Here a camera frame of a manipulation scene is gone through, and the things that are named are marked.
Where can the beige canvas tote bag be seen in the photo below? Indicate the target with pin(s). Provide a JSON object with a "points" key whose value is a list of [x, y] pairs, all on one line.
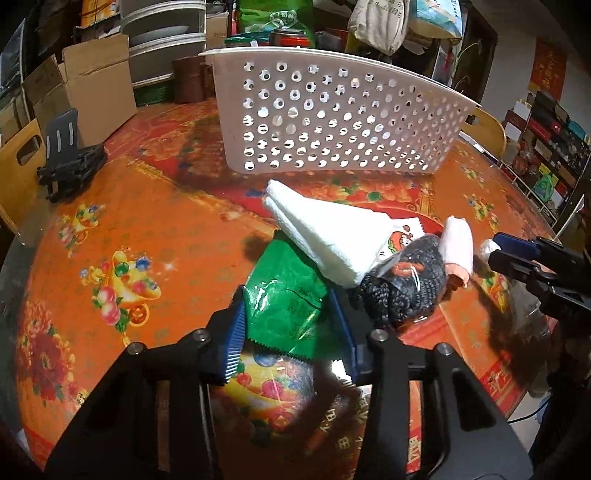
{"points": [[381, 24]]}

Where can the brown ceramic pot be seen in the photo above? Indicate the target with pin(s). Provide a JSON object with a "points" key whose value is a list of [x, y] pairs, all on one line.
{"points": [[193, 80]]}

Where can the glass jar red lid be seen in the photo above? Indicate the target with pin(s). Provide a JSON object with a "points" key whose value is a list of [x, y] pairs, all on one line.
{"points": [[290, 38]]}

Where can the red wall scroll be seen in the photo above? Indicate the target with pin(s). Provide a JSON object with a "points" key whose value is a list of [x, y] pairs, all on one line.
{"points": [[549, 69]]}

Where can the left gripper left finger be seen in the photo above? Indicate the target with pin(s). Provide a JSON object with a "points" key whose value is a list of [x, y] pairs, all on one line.
{"points": [[149, 416]]}

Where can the black knitted glove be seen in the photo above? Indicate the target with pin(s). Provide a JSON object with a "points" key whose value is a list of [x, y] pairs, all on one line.
{"points": [[405, 289]]}

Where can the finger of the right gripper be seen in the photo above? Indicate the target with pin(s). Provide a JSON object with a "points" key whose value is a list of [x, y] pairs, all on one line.
{"points": [[525, 266], [517, 246]]}

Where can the clear plastic bag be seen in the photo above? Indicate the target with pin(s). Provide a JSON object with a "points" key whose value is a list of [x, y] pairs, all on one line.
{"points": [[527, 320]]}

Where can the green shopping bag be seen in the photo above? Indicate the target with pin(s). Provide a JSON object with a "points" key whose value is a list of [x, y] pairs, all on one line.
{"points": [[270, 15]]}

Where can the green snack packet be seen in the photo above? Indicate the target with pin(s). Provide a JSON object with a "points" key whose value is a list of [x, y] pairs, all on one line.
{"points": [[287, 304]]}

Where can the blue white printed tote bag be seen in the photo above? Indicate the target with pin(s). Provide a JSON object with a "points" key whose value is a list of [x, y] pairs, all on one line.
{"points": [[436, 19]]}

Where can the white folded towel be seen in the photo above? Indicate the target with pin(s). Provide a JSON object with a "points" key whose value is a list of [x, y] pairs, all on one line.
{"points": [[344, 241]]}

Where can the left wooden chair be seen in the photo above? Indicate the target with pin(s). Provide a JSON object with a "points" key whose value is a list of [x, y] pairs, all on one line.
{"points": [[19, 181]]}

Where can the wooden chair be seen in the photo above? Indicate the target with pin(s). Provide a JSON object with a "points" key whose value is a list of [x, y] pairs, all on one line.
{"points": [[487, 131], [19, 181]]}

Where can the brown cardboard box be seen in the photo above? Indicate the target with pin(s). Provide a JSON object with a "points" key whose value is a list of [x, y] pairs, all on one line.
{"points": [[94, 79]]}

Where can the white tiered storage rack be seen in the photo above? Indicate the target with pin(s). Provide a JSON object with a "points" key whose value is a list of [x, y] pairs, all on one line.
{"points": [[160, 32]]}

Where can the right wooden chair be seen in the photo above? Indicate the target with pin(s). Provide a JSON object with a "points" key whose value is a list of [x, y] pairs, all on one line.
{"points": [[487, 131]]}

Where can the white shelf with boxes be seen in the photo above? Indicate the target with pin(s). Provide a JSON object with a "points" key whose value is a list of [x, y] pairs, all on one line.
{"points": [[552, 158]]}

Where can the black phone stand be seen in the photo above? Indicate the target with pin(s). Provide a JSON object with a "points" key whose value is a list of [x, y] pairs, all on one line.
{"points": [[68, 169]]}

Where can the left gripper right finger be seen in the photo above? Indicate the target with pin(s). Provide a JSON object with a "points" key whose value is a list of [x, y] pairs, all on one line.
{"points": [[464, 433]]}

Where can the pink white rolled cloth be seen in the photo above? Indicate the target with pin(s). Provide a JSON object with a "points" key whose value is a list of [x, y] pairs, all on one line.
{"points": [[457, 250]]}

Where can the white perforated plastic basket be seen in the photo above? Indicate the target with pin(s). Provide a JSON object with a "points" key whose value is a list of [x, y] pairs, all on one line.
{"points": [[297, 109]]}

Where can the white wrapped tissue pack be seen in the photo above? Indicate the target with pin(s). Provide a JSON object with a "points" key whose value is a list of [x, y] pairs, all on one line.
{"points": [[486, 248]]}

